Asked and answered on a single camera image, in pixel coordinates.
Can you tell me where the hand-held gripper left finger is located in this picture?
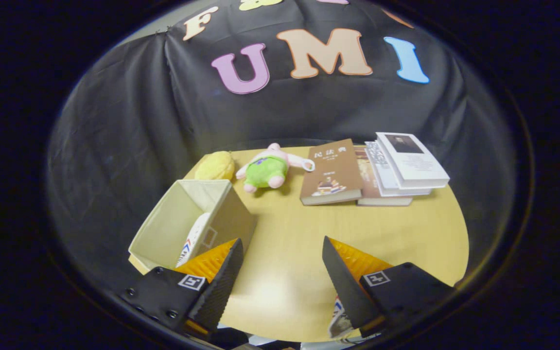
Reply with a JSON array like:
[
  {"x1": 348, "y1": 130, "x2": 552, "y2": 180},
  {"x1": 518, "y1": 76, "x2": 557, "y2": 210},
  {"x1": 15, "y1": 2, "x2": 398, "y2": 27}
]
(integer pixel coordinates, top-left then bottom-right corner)
[{"x1": 120, "y1": 238, "x2": 244, "y2": 337}]

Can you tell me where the white patterned book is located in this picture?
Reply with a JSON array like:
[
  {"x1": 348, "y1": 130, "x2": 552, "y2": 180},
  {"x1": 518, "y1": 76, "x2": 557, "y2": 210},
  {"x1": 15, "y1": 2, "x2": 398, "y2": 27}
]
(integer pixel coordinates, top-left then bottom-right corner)
[{"x1": 364, "y1": 141, "x2": 432, "y2": 197}]

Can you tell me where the white book with portrait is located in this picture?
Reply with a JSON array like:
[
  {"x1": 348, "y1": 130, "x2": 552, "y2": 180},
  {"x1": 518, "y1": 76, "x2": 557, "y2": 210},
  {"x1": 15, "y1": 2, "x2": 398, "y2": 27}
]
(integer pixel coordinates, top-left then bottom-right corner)
[{"x1": 375, "y1": 132, "x2": 451, "y2": 190}]

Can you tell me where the white canvas shoe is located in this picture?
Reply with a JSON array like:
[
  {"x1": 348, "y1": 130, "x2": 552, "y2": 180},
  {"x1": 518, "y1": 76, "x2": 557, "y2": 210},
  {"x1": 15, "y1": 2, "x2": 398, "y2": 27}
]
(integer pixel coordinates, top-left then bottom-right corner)
[
  {"x1": 176, "y1": 212, "x2": 211, "y2": 268},
  {"x1": 328, "y1": 294, "x2": 358, "y2": 339}
]

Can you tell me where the brown illustrated book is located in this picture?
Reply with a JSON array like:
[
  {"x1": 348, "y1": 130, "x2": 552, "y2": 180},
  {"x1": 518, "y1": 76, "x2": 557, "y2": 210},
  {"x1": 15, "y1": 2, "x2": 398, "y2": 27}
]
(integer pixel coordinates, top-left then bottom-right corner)
[{"x1": 300, "y1": 139, "x2": 364, "y2": 206}]

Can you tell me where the brown fabric storage box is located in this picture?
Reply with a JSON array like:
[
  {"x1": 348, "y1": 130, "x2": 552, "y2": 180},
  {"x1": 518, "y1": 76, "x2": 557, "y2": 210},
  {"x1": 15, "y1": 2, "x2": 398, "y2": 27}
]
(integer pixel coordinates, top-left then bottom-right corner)
[{"x1": 128, "y1": 179, "x2": 257, "y2": 273}]

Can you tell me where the green and pink plush toy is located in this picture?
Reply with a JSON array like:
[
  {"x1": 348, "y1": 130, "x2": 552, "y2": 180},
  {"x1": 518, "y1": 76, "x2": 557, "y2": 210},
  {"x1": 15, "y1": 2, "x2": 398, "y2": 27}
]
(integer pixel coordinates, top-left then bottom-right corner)
[{"x1": 235, "y1": 142, "x2": 315, "y2": 194}]

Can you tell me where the yellow plush ball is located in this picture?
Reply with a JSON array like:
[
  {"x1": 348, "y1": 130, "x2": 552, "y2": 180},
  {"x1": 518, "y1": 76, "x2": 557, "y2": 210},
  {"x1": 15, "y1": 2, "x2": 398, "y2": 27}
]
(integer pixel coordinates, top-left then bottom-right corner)
[{"x1": 194, "y1": 151, "x2": 236, "y2": 181}]

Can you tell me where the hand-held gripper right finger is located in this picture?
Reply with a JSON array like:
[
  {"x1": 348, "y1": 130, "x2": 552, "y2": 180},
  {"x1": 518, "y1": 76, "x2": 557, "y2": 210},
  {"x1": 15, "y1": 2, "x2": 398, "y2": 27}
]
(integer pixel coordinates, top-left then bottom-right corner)
[{"x1": 322, "y1": 236, "x2": 455, "y2": 337}]

